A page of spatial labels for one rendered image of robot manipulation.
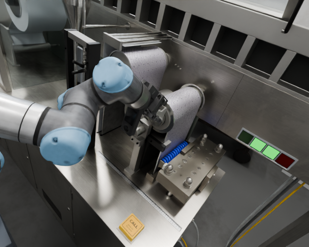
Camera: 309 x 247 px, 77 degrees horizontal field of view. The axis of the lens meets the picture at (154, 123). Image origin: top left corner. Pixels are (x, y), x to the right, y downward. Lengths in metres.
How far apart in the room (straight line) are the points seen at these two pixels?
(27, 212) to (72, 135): 1.63
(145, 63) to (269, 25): 0.48
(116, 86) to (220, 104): 0.66
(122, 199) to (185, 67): 0.69
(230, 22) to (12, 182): 2.01
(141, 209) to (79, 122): 0.59
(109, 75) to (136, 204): 0.62
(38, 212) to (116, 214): 1.14
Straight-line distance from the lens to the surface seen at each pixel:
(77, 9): 1.18
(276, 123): 0.95
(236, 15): 0.93
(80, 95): 0.45
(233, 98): 0.96
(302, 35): 0.89
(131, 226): 0.83
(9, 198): 2.06
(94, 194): 0.91
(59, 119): 0.38
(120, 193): 0.92
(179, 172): 0.89
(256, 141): 1.00
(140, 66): 0.84
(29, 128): 0.38
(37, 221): 1.90
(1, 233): 0.90
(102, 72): 0.43
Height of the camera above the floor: 1.68
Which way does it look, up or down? 37 degrees down
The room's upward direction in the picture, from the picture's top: 16 degrees clockwise
